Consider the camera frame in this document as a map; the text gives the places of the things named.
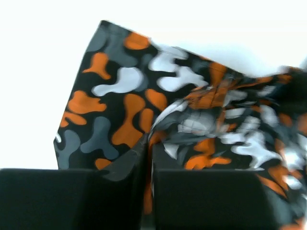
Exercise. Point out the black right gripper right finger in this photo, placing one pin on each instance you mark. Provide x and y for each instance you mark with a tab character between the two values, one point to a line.
207	199

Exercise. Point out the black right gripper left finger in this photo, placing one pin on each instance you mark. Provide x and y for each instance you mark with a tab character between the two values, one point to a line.
106	199

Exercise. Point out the orange black camouflage shorts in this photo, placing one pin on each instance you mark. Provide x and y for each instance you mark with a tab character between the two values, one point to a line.
206	115

